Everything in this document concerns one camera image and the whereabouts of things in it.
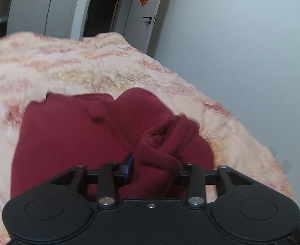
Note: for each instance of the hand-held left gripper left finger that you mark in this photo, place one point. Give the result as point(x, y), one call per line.
point(129, 167)

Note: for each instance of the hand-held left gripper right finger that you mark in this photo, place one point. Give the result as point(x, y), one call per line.
point(195, 178)

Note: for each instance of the dark red sweater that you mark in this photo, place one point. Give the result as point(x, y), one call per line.
point(70, 132)

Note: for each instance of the white room door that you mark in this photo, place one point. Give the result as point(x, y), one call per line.
point(142, 35)

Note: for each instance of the grey wardrobe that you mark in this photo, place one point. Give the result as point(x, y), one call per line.
point(37, 5)

